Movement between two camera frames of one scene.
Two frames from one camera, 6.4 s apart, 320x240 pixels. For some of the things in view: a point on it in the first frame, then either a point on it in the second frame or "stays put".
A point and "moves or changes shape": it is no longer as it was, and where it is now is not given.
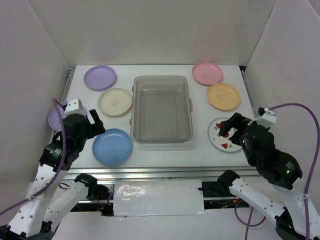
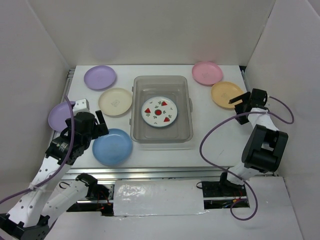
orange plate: x=223 y=96 moves or changes shape
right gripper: x=236 y=121 to x=244 y=96
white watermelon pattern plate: x=219 y=142 to x=159 y=111
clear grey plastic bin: x=160 y=110 stays put
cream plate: x=115 y=101 stays put
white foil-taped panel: x=158 y=197 stays put
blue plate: x=112 y=148 stays put
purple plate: x=100 y=78 stays put
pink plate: x=207 y=73 stays put
